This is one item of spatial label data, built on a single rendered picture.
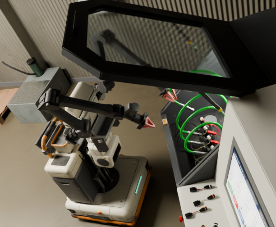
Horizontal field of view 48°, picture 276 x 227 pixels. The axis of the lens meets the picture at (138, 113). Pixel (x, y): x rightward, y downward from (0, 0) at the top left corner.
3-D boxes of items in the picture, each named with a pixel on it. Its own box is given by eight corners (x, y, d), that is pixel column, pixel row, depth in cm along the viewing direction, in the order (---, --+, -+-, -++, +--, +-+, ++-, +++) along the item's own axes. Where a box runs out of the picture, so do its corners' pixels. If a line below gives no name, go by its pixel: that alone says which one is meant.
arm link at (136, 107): (113, 106, 187) (112, 118, 182) (120, 96, 178) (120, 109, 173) (131, 110, 191) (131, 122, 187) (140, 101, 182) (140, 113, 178)
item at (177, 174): (165, 129, 242) (160, 115, 232) (171, 127, 242) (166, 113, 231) (181, 198, 196) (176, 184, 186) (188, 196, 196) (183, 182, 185)
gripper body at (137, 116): (146, 120, 183) (135, 115, 181) (138, 129, 190) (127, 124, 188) (147, 112, 188) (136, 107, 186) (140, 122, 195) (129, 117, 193)
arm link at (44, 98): (34, 93, 176) (31, 109, 170) (52, 86, 170) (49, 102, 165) (84, 125, 209) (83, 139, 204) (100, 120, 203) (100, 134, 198)
